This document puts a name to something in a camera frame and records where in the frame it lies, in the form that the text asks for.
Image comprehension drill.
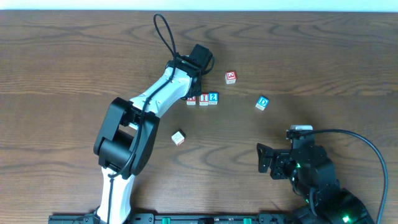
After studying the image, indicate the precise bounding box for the red letter A block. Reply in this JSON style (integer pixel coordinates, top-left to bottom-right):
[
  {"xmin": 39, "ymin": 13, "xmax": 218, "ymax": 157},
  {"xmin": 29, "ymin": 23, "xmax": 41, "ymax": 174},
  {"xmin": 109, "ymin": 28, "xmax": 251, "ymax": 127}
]
[{"xmin": 186, "ymin": 96, "xmax": 197, "ymax": 105}]

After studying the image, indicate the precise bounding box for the red letter I block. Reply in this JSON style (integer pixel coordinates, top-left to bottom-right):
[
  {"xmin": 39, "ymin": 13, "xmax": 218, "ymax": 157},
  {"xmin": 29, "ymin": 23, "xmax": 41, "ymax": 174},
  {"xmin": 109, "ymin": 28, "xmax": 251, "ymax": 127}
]
[{"xmin": 199, "ymin": 93, "xmax": 209, "ymax": 106}]

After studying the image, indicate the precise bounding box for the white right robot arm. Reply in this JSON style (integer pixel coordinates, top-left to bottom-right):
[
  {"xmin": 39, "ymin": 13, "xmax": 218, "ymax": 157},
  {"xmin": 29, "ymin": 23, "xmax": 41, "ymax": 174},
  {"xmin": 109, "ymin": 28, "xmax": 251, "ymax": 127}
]
[{"xmin": 256, "ymin": 136, "xmax": 374, "ymax": 224}]

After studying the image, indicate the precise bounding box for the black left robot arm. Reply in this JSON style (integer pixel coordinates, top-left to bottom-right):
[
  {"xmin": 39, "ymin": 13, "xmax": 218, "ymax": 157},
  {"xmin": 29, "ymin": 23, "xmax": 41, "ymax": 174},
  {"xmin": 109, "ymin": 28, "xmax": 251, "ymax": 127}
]
[{"xmin": 93, "ymin": 54, "xmax": 215, "ymax": 223}]

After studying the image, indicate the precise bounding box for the red letter E block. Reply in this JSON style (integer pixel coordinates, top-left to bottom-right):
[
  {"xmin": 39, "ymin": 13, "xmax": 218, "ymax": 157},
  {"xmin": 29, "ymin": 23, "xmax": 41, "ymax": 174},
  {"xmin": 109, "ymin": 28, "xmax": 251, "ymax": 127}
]
[{"xmin": 225, "ymin": 71, "xmax": 237, "ymax": 85}]

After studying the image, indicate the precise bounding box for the white block near centre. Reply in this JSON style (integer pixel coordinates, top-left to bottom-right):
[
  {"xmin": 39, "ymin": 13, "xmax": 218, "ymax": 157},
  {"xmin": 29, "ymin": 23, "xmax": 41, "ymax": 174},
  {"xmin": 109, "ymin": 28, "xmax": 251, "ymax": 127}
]
[{"xmin": 171, "ymin": 130, "xmax": 185, "ymax": 146}]

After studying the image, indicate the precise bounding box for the blue letter D block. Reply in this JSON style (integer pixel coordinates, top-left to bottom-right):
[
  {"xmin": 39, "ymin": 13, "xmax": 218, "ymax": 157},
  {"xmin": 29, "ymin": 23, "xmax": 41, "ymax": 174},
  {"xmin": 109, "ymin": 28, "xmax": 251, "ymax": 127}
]
[{"xmin": 256, "ymin": 96, "xmax": 269, "ymax": 111}]

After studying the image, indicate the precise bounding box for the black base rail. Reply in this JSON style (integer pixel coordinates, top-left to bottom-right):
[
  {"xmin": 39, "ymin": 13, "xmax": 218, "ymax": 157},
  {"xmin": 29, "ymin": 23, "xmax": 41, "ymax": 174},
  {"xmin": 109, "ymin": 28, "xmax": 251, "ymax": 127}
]
[{"xmin": 48, "ymin": 213, "xmax": 299, "ymax": 224}]

